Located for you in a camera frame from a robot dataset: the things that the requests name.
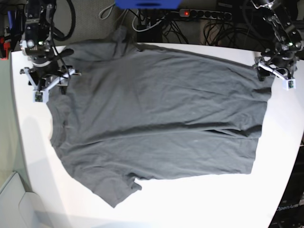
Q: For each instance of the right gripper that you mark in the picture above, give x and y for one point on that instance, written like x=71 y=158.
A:
x=40 y=77

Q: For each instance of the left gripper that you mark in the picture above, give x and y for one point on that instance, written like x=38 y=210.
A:
x=282 y=59

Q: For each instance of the grey t-shirt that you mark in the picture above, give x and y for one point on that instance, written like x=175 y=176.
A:
x=143 y=112

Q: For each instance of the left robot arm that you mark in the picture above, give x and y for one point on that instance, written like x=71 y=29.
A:
x=287 y=36

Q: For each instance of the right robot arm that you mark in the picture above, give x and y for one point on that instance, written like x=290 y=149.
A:
x=37 y=43

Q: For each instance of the red clamp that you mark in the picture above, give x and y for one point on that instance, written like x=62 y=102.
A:
x=4 y=48

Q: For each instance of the blue box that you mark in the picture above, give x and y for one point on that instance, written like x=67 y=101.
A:
x=148 y=4

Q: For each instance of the grey bin at table corner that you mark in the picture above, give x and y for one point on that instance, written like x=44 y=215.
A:
x=21 y=209

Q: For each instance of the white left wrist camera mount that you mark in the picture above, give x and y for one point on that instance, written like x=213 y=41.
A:
x=288 y=80

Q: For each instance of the black power strip red switch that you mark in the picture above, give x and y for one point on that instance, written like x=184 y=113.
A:
x=205 y=14

